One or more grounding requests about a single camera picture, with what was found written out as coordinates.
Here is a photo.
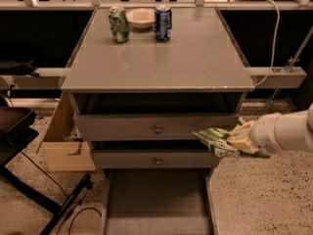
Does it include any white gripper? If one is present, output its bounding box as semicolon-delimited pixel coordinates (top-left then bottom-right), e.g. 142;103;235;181
227;114;282;156

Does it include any green jalapeno chip bag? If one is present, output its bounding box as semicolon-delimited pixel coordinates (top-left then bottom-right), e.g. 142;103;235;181
193;117;269;159

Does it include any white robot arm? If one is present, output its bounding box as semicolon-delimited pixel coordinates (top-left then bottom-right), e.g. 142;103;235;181
227;105;313;156

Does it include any grey middle drawer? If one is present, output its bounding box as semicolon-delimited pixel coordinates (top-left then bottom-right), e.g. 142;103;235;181
91;139;219;168

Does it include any grey drawer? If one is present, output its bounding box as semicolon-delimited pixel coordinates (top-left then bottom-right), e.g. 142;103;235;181
91;139;219;168
70;93;242;141
99;168;215;235

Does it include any grey drawer cabinet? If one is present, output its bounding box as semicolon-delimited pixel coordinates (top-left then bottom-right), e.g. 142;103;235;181
60;7;255;235

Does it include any grey bottom drawer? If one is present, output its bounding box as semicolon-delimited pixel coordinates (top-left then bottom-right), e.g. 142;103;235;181
99;168;215;235

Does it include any grey top drawer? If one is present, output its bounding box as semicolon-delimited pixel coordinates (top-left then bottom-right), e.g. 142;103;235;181
70;93;242;141

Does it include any blue soda can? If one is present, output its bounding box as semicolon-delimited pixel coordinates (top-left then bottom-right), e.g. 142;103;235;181
154;5;172;41

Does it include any white ceramic bowl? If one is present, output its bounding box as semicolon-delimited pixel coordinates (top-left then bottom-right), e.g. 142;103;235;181
126;8;155;29

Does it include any green soda can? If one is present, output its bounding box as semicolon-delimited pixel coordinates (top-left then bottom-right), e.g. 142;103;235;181
109;6;129;43

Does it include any open cardboard box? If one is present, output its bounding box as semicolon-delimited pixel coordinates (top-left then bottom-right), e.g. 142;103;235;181
41;94;96;171

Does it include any black chair stand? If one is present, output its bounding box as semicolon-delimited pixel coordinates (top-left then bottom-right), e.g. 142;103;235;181
0;76;94;235

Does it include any white cable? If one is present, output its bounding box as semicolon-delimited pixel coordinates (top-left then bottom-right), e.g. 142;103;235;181
253;0;282;87

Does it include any black floor cable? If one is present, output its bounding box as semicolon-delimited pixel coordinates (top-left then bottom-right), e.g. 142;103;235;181
20;150;103;235

